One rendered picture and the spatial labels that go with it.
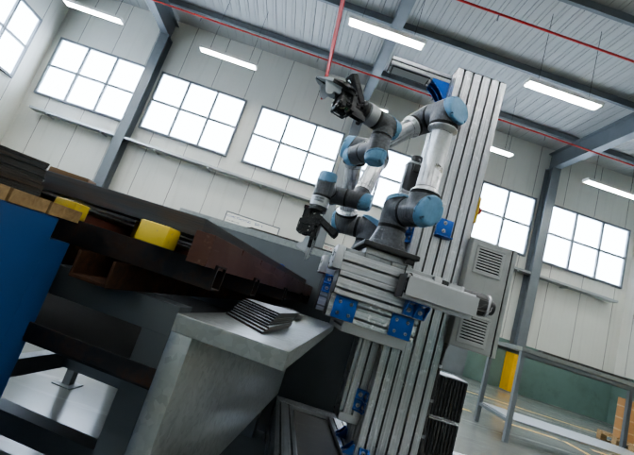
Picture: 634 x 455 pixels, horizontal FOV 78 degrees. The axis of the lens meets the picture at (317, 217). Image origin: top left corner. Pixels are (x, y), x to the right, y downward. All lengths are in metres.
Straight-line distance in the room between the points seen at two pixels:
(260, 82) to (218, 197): 3.66
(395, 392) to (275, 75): 11.23
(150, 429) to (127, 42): 13.12
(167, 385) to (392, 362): 1.19
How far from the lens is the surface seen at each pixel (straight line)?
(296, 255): 2.36
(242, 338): 0.68
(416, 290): 1.44
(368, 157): 1.39
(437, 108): 1.67
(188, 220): 0.81
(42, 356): 1.76
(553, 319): 13.23
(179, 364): 0.72
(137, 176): 11.84
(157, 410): 0.74
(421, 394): 1.82
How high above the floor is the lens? 0.77
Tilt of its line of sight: 11 degrees up
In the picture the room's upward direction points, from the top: 18 degrees clockwise
